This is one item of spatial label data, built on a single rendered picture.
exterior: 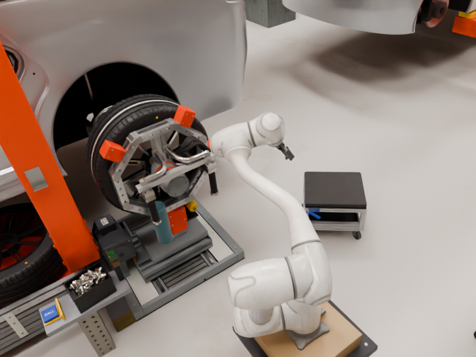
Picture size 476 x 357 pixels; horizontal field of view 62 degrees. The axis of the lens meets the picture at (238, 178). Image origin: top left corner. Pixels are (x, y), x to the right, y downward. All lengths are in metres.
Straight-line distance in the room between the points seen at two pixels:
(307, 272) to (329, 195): 1.52
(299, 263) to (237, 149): 0.47
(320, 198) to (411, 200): 0.87
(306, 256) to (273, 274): 0.12
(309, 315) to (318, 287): 0.59
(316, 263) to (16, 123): 1.25
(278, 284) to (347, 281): 1.50
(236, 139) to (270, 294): 0.57
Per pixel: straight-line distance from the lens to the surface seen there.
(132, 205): 2.19
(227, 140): 1.47
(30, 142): 1.83
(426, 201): 3.33
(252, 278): 1.22
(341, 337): 2.02
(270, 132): 1.43
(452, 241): 3.09
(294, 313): 1.81
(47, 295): 2.48
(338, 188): 2.77
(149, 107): 2.11
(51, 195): 1.98
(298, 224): 1.31
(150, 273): 2.62
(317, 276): 1.25
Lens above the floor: 2.15
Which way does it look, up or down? 39 degrees down
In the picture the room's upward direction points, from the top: 6 degrees counter-clockwise
